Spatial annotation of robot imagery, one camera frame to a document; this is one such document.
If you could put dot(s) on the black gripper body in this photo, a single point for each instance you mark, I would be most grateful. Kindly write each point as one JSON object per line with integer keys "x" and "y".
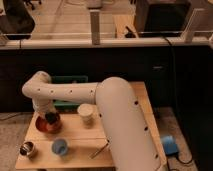
{"x": 51, "y": 118}

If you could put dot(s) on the red bowl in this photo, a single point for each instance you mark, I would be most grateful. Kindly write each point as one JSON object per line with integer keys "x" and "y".
{"x": 43, "y": 126}

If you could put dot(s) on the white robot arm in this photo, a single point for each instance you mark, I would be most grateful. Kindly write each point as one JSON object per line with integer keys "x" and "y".
{"x": 130, "y": 141}

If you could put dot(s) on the green plastic basket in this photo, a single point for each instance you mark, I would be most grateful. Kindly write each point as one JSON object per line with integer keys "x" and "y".
{"x": 65, "y": 106}

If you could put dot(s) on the blue plastic cup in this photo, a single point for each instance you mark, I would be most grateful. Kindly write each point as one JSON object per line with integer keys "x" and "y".
{"x": 59, "y": 147}

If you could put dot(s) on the cream paper cup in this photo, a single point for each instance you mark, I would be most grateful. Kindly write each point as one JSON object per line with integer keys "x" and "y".
{"x": 86, "y": 112}

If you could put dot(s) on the small metal cup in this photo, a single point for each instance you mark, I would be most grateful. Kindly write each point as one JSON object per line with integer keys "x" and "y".
{"x": 27, "y": 149}

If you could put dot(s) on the wooden stick utensil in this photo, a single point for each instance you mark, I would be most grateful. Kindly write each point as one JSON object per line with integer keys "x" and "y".
{"x": 93, "y": 155}

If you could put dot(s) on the black office chair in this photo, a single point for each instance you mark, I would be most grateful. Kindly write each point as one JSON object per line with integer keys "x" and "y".
{"x": 16, "y": 19}

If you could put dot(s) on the blue tape roll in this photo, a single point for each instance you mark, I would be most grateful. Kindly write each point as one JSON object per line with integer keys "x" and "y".
{"x": 169, "y": 145}

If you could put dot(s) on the black cabinet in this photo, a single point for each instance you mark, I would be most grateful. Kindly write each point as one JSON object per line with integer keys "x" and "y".
{"x": 160, "y": 15}

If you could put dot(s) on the grey partition post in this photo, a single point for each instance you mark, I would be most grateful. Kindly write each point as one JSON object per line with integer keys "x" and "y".
{"x": 95, "y": 26}

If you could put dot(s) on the angled grey bracket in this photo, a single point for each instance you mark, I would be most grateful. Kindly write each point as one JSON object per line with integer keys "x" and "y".
{"x": 193, "y": 23}

